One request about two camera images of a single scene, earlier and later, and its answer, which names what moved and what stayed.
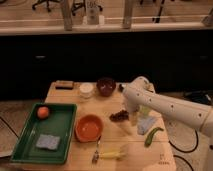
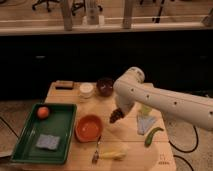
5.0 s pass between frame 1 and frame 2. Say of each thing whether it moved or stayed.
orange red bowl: stayed
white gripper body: moved
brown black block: stayed
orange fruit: stayed
